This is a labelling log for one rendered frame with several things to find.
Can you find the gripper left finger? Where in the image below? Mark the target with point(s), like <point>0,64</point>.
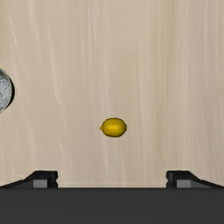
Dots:
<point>43,178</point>

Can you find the grey bowl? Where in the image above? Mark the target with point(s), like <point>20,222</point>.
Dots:
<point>4,91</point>

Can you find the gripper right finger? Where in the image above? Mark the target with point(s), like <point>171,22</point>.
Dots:
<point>180,178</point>

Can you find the yellow lemon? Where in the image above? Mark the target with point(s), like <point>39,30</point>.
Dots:
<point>113,127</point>

